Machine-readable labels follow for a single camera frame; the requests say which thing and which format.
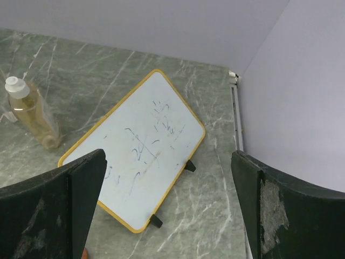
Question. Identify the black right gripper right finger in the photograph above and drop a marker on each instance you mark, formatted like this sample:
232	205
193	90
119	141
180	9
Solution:
286	217

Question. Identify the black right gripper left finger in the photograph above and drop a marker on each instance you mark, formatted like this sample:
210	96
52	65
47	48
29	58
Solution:
49	215

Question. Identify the amber liquid bottle white cap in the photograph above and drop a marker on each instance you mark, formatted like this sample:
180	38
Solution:
29	107

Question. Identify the yellow-framed small whiteboard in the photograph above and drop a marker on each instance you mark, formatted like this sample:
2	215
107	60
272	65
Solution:
148	138

